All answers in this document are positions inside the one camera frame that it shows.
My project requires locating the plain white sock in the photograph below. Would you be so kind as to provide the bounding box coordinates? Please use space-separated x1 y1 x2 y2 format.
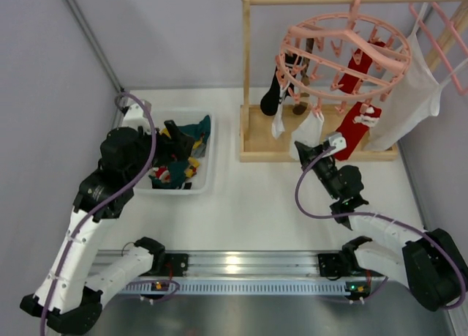
289 111 325 161

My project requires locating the red Christmas sock front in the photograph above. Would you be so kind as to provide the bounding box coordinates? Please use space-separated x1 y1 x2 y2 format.
334 102 382 161

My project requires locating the pink round clip hanger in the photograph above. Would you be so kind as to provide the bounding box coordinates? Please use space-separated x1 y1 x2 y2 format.
275 0 412 112

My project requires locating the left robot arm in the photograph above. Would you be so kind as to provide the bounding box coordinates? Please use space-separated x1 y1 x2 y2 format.
20 120 195 335

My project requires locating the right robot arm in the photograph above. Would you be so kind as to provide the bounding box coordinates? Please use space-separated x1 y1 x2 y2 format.
294 134 467 311

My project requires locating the pink clothes hanger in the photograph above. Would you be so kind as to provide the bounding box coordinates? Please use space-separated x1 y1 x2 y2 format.
408 1 467 96

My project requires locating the dark green sock upper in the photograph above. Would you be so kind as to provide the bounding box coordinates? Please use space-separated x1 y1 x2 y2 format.
180 115 211 146

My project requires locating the yellow sock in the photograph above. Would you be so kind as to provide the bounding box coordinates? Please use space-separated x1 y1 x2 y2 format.
159 127 203 179

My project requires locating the green reindeer Christmas sock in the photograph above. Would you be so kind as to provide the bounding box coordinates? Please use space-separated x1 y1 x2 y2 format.
148 160 189 190

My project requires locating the white plastic mesh basket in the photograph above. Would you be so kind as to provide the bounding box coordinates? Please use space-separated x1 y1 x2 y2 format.
134 108 216 196

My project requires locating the wooden clothes rack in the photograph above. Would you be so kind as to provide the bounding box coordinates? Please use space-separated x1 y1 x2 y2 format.
240 0 467 163

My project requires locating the brown beige striped sock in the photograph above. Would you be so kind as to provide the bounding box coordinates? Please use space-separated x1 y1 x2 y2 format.
292 38 314 116

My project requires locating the hanging black striped sock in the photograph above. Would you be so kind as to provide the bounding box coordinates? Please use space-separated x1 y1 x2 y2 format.
260 54 307 116

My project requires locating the white tank top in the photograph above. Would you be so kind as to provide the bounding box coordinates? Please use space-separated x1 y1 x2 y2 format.
364 3 467 152

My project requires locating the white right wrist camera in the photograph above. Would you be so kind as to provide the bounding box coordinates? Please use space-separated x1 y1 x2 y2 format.
325 132 347 152

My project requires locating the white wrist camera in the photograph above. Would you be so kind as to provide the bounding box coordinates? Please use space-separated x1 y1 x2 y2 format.
121 103 151 134
325 132 347 152

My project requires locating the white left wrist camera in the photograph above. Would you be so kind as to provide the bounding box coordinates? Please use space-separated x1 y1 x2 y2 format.
121 103 151 134

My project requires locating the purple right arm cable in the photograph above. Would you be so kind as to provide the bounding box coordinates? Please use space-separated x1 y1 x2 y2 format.
294 145 468 312

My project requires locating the aluminium mounting rail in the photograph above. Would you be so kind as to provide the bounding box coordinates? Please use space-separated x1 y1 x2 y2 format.
87 249 388 280

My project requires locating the grey slotted cable duct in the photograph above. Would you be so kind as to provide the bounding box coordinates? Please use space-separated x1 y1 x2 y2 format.
121 280 368 296

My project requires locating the aluminium frame post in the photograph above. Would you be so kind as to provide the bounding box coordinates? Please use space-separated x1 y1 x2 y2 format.
62 0 124 93

